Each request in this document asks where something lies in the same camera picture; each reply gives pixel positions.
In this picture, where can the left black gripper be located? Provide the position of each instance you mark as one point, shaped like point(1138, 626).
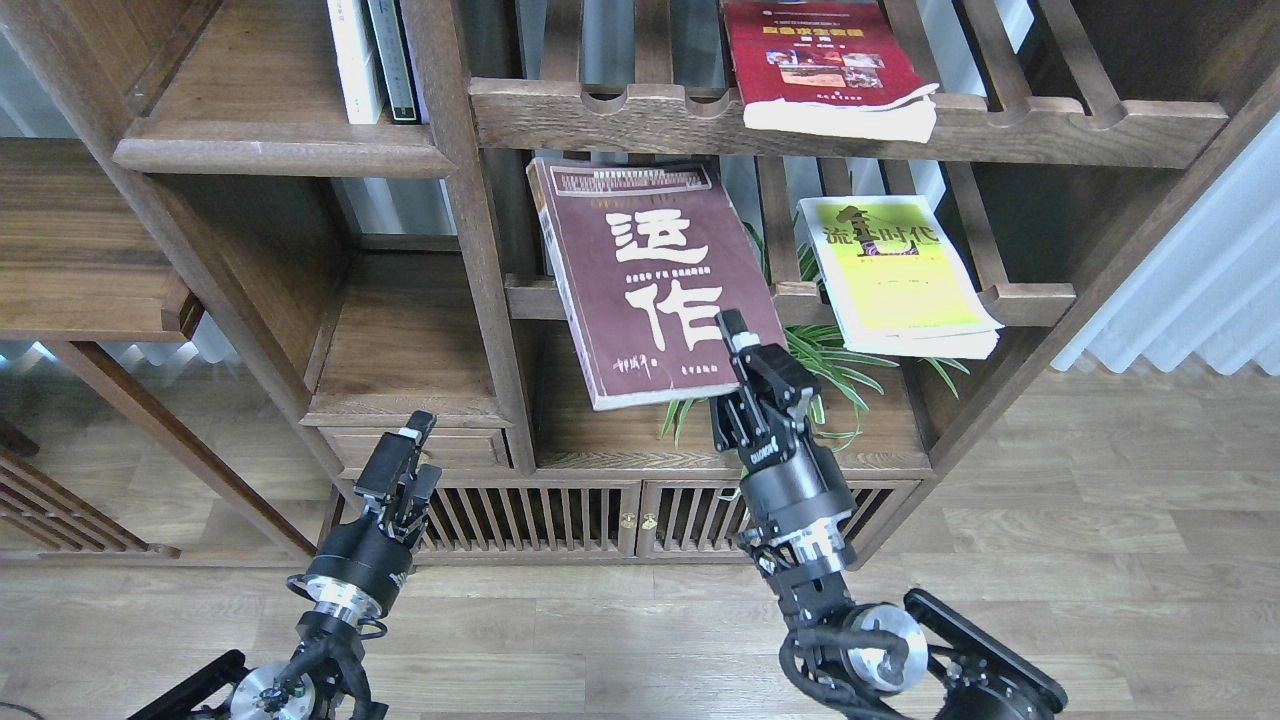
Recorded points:
point(360, 568)

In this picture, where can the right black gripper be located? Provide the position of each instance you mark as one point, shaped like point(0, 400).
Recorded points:
point(795, 493)

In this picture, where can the maroon book white characters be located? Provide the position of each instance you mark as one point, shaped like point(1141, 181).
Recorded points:
point(645, 258)

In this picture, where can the yellow green book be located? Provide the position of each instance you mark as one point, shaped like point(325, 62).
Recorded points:
point(896, 283)

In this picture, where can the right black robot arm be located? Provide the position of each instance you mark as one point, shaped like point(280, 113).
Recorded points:
point(846, 655)

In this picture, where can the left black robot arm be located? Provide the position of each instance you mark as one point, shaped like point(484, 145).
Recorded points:
point(327, 666)

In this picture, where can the red book on top shelf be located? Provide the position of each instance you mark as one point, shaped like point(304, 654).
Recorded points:
point(827, 69)

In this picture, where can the green spider plant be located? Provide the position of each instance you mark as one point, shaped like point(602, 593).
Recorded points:
point(820, 349)

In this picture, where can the dark wooden bookshelf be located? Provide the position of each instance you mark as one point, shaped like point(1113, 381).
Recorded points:
point(367, 271)

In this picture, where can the slatted wooden bench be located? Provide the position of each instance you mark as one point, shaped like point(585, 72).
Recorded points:
point(59, 521)

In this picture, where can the white upright book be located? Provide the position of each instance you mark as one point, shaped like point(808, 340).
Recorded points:
point(356, 55)

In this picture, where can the wooden side table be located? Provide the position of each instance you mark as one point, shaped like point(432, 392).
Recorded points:
point(79, 270)

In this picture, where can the dark green upright book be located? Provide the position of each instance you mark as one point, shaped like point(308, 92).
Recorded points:
point(395, 62)

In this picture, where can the white curtain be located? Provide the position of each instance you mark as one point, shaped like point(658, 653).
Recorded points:
point(1211, 287)

